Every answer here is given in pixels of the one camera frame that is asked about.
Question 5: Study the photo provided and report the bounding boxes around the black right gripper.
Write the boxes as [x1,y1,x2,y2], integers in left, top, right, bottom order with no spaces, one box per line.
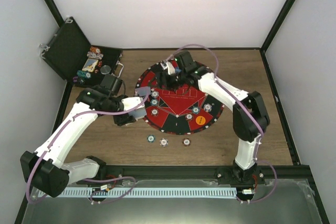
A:
[148,71,186,92]

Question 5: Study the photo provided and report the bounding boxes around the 10 chips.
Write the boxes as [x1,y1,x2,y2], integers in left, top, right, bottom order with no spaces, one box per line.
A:
[151,91,159,98]

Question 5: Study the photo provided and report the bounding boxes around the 50 chips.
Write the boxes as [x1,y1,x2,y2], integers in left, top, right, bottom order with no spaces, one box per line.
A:
[150,99,159,106]

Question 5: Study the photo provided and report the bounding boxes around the card dealt seat four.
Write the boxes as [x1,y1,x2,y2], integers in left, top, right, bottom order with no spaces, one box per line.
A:
[134,86,151,97]

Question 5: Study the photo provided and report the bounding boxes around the red chips seat two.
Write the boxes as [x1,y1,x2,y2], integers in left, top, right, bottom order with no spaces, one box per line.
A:
[151,109,159,116]

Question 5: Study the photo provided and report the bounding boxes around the blue green 50 chip stack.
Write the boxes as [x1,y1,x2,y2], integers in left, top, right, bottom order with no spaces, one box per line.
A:
[147,135,155,143]

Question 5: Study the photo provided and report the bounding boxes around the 50 chips mat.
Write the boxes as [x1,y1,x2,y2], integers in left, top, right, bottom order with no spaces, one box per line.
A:
[192,106,199,114]

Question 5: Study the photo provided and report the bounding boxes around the red chips seat one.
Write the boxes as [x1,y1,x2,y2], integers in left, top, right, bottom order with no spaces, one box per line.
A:
[185,114,193,121]

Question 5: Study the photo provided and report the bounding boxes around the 10 chips mat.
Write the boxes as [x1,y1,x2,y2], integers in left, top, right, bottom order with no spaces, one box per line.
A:
[203,103,212,112]

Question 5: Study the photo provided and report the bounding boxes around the orange big blind button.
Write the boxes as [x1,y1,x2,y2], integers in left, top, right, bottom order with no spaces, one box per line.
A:
[195,116,206,125]

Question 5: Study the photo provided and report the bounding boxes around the blue orange 10 chip stack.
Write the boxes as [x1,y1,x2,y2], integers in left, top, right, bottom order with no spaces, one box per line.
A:
[160,138,169,147]

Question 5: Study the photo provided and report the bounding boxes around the red brown chip stack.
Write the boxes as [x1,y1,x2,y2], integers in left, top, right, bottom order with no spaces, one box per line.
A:
[182,138,191,146]

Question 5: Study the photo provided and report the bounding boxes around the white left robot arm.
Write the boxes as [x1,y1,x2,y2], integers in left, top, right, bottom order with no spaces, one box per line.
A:
[20,86,151,204]

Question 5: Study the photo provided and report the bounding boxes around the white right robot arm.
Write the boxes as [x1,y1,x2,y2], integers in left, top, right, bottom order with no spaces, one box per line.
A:
[154,70,270,184]

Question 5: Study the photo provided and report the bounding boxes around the round red black poker mat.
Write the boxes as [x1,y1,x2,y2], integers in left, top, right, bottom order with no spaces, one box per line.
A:
[135,63,224,135]

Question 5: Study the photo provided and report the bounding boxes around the clear acrylic dealer button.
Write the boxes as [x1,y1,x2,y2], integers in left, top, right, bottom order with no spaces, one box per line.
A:
[100,65,111,74]

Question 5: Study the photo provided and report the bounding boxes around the black purple 100 chip stack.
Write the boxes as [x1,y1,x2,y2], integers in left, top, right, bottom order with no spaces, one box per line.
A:
[72,76,86,85]

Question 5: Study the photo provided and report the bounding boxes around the blue green 50 chip row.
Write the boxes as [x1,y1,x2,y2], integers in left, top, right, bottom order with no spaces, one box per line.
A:
[77,70,91,79]

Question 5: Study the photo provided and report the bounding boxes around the blue playing card box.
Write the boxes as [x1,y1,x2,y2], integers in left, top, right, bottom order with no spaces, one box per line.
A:
[82,58,99,72]

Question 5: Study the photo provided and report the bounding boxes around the blue orange 10 chip row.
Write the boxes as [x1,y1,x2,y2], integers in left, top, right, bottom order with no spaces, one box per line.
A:
[87,52,103,60]

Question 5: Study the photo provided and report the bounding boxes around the red orange chip row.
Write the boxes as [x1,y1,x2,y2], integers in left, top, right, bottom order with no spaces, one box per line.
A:
[90,46,101,54]

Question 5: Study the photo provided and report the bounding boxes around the black poker chip case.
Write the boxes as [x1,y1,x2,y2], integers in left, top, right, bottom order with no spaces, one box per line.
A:
[39,17,122,87]

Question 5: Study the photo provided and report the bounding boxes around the light blue slotted strip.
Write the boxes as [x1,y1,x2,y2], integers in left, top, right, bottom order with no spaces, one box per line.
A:
[59,187,237,199]

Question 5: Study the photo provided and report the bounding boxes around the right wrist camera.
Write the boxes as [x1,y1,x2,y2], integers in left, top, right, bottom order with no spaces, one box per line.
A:
[174,50,197,72]

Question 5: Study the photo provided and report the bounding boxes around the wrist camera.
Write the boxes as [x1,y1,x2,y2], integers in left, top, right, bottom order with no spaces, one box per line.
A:
[100,74,123,95]
[174,50,197,72]

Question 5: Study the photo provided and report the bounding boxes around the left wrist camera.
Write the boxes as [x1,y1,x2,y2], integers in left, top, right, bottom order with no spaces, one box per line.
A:
[100,74,123,95]

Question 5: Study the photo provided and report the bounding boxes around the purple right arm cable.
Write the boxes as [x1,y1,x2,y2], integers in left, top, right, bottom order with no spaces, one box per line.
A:
[167,44,278,204]

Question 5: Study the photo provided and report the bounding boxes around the chrome case handle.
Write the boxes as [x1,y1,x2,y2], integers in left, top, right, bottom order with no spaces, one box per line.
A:
[114,61,124,78]

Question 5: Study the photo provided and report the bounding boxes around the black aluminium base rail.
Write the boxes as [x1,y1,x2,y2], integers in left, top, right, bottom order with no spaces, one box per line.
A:
[94,165,314,186]

